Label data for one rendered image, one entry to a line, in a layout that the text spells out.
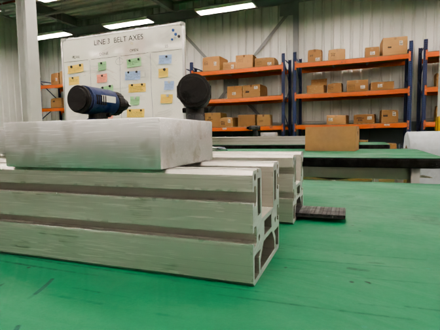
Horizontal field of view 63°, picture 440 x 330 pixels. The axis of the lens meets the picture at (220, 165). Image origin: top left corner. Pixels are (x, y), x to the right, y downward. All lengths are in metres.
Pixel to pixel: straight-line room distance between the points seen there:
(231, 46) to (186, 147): 11.47
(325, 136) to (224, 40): 9.74
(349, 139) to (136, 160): 2.06
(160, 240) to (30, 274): 0.11
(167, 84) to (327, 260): 3.33
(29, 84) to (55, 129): 8.66
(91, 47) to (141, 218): 3.93
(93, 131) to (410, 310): 0.26
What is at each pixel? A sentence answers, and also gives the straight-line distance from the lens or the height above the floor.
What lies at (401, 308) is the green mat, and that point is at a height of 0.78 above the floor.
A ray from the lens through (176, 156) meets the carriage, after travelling 0.30.
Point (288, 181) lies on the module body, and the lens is 0.45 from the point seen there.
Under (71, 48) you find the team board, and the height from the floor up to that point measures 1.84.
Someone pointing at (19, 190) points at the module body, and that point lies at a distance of 0.38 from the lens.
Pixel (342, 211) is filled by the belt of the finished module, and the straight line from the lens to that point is 0.49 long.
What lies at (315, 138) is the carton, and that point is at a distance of 2.33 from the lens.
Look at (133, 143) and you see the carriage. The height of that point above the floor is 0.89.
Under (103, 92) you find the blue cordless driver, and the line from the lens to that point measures 0.84.
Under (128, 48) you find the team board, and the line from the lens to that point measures 3.90.
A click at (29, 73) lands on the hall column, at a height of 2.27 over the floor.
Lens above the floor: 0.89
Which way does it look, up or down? 5 degrees down
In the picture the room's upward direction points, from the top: 1 degrees counter-clockwise
